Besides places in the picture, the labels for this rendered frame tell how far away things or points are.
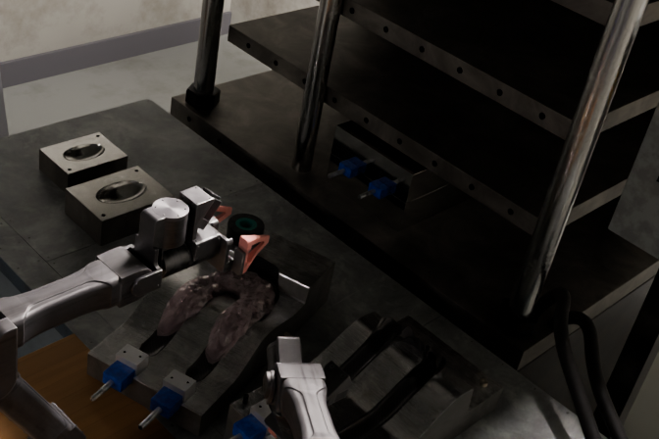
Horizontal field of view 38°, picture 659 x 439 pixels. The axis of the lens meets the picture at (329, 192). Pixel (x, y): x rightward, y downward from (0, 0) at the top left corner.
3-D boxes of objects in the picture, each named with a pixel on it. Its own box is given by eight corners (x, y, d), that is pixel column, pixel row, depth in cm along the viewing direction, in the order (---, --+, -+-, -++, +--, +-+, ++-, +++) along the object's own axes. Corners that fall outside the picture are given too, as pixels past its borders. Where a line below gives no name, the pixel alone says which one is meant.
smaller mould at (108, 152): (67, 195, 232) (68, 173, 229) (38, 169, 239) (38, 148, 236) (126, 175, 243) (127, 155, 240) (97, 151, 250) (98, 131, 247)
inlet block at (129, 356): (102, 416, 174) (103, 395, 171) (79, 404, 175) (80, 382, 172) (147, 375, 184) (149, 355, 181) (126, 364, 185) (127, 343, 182)
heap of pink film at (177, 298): (222, 369, 184) (226, 339, 180) (146, 329, 190) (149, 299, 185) (290, 301, 204) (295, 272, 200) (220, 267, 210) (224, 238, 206)
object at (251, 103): (516, 371, 218) (524, 352, 215) (170, 114, 288) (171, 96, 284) (688, 251, 273) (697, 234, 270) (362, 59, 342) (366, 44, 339)
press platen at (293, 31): (539, 241, 216) (545, 222, 213) (227, 40, 274) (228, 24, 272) (692, 155, 264) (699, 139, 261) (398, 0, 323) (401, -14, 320)
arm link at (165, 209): (166, 188, 154) (102, 210, 145) (201, 215, 149) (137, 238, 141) (160, 246, 160) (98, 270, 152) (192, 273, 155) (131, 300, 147)
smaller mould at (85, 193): (100, 246, 218) (101, 221, 214) (64, 213, 226) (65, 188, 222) (172, 219, 231) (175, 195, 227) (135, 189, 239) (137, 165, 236)
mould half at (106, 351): (198, 437, 177) (204, 394, 171) (86, 373, 185) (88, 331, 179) (327, 300, 216) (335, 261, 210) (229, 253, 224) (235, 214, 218)
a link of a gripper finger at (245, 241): (252, 207, 165) (210, 223, 159) (280, 228, 161) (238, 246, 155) (246, 239, 169) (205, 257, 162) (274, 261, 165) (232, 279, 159)
